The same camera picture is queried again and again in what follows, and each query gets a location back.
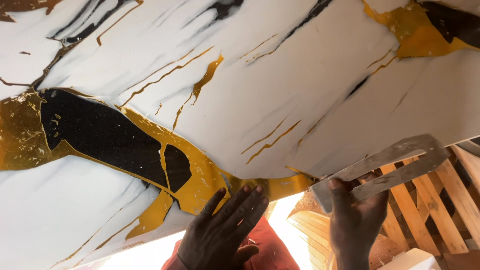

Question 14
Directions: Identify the person's left hand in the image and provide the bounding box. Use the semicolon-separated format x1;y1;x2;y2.
176;185;270;270

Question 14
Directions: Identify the person's right hand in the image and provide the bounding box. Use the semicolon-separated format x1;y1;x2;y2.
328;172;389;260

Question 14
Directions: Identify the metal scraper tool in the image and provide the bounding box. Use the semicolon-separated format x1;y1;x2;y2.
310;134;451;214

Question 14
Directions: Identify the white black gold marble panel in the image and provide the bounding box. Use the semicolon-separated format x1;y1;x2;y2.
0;0;480;270

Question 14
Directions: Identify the person's red garment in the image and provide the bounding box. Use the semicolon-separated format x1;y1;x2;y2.
161;215;301;270

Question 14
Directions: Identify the white box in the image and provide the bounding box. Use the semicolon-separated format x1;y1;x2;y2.
378;247;442;270

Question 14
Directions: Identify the wooden slatted frame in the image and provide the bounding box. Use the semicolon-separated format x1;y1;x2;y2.
287;139;480;270

